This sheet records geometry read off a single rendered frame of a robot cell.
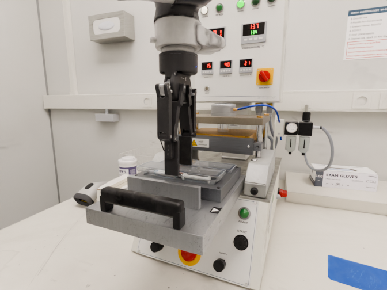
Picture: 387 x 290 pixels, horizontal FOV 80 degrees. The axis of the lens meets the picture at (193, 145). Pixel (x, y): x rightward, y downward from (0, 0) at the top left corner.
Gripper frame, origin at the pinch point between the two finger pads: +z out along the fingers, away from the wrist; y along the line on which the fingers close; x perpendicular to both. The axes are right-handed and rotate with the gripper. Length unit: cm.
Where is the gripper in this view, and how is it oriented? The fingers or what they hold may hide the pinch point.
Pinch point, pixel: (179, 156)
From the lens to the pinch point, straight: 47.9
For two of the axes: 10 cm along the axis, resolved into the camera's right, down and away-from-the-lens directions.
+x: 9.2, 0.7, -3.9
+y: -4.0, 1.5, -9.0
